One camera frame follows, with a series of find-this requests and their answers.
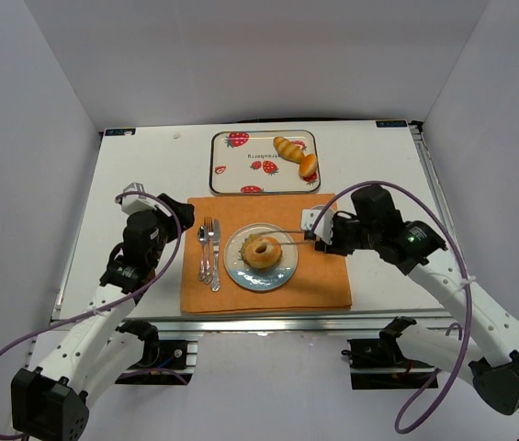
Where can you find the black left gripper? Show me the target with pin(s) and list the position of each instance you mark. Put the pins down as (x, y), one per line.
(176, 209)

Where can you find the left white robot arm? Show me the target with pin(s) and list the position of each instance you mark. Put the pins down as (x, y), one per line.
(53, 401)

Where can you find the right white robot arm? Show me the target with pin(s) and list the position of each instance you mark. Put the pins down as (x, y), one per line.
(487, 357)

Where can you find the striped croissant bread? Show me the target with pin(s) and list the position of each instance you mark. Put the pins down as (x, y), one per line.
(288, 150)

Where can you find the silver fork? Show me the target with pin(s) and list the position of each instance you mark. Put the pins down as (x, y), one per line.
(208, 225)

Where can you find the silver spoon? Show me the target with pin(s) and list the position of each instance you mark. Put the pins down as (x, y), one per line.
(202, 239)

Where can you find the orange cloth placemat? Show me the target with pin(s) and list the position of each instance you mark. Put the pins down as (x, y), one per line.
(320, 281)

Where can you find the white strawberry print tray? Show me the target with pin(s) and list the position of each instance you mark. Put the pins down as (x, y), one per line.
(247, 162)

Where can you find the round orange bun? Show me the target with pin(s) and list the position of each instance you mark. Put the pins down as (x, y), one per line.
(308, 166)

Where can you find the silver table knife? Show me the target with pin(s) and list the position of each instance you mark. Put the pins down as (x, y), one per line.
(215, 283)

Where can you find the round white blue plate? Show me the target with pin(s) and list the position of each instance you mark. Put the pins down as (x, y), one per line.
(260, 280)

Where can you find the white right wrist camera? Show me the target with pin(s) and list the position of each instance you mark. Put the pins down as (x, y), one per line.
(320, 224)

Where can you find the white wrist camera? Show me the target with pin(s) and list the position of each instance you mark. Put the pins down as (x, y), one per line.
(320, 224)
(133, 199)

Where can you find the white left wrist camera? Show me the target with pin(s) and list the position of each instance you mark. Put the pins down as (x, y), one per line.
(133, 199)

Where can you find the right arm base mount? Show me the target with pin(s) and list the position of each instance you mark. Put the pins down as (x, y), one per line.
(378, 363)

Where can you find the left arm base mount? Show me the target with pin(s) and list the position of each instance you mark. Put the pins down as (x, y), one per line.
(164, 362)

